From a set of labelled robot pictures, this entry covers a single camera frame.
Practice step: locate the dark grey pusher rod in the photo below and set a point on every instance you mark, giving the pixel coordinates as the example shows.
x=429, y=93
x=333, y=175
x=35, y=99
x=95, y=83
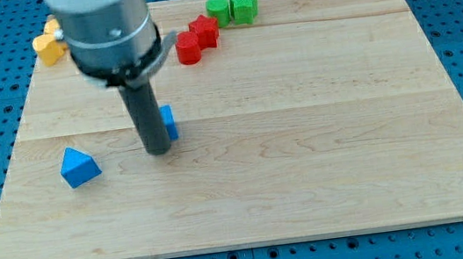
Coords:
x=144, y=112

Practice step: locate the blue cube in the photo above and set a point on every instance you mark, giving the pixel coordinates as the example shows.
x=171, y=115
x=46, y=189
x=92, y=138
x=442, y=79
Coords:
x=169, y=121

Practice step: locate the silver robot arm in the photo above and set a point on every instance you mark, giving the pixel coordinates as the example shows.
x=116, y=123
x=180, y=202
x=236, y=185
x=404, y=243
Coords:
x=117, y=43

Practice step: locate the yellow block behind arm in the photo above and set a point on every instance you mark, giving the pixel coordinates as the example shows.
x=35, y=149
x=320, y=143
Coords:
x=51, y=27

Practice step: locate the red star block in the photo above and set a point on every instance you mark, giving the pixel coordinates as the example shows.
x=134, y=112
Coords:
x=207, y=31

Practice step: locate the green star block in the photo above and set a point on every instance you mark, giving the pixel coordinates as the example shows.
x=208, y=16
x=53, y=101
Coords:
x=244, y=11

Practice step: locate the red cylinder block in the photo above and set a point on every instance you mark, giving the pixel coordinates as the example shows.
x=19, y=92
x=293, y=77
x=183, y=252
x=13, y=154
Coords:
x=188, y=48

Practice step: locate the blue triangular prism block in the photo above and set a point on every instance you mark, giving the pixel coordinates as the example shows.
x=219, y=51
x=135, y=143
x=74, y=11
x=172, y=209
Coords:
x=78, y=168

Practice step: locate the yellow heart block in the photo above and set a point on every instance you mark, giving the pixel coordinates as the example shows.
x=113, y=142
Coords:
x=48, y=49

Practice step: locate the green cylinder block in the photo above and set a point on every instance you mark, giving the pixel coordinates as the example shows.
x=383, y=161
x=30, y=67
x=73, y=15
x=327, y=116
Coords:
x=219, y=9

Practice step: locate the wooden board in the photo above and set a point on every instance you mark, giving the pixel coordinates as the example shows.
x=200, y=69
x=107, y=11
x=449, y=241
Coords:
x=323, y=119

